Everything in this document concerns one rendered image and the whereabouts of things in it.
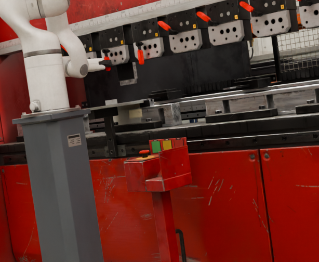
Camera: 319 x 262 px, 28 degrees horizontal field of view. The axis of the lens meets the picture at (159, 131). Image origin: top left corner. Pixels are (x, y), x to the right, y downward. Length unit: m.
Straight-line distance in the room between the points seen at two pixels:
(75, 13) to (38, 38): 1.07
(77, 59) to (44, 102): 0.63
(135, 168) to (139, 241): 0.49
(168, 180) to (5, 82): 1.44
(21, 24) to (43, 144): 0.38
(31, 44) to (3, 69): 1.52
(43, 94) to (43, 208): 0.35
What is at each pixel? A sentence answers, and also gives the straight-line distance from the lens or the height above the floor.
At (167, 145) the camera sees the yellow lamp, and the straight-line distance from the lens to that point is 2.55.
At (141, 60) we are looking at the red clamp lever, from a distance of 2.79.
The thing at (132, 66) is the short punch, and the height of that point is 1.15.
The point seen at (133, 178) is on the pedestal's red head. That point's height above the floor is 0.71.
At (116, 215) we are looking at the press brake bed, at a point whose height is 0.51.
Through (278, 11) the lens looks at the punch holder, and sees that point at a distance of 2.46.
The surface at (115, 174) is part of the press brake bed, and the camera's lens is 2.87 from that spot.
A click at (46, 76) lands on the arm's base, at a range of 2.05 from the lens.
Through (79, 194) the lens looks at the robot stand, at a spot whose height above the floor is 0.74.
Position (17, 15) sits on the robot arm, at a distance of 2.08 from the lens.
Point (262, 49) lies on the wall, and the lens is 7.17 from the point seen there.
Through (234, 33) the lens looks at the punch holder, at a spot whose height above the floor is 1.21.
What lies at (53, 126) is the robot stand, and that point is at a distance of 2.01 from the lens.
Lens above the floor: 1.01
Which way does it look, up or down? 3 degrees down
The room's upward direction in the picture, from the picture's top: 8 degrees counter-clockwise
